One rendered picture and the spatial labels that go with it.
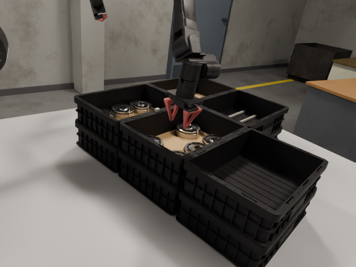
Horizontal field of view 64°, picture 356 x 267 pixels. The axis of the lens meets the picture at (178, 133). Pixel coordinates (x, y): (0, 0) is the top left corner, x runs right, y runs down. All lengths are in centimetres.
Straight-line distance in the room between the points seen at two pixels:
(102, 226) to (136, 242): 12
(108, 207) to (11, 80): 313
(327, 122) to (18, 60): 342
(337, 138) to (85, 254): 252
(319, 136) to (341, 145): 23
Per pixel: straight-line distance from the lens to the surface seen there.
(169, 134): 117
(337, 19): 768
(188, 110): 82
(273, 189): 98
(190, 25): 86
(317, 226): 114
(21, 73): 396
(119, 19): 431
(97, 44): 386
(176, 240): 90
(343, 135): 294
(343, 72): 494
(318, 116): 304
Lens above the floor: 136
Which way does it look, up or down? 26 degrees down
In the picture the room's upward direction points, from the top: 8 degrees clockwise
